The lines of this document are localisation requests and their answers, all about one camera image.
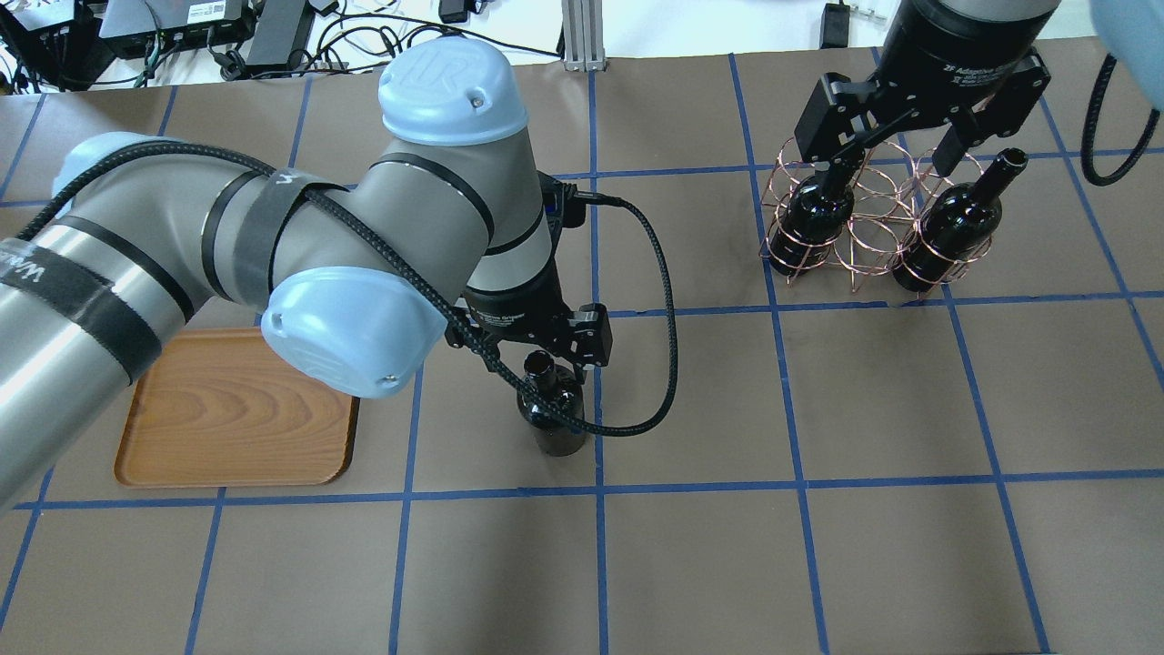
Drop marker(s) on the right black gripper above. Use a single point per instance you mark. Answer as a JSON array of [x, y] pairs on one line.
[[955, 45]]

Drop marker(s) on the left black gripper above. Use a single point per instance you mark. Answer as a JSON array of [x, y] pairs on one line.
[[516, 300]]

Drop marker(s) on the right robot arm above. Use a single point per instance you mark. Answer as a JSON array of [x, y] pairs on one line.
[[1131, 33]]

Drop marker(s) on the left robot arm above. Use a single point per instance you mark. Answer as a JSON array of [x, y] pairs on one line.
[[353, 287]]

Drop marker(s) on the wooden tray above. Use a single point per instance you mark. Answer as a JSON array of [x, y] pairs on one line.
[[219, 409]]

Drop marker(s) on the black power adapter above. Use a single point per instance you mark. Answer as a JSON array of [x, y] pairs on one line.
[[835, 20]]

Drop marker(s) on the copper wire bottle basket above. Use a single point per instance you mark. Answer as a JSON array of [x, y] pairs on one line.
[[893, 189]]

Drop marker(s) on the aluminium frame post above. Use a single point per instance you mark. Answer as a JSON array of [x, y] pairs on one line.
[[583, 47]]

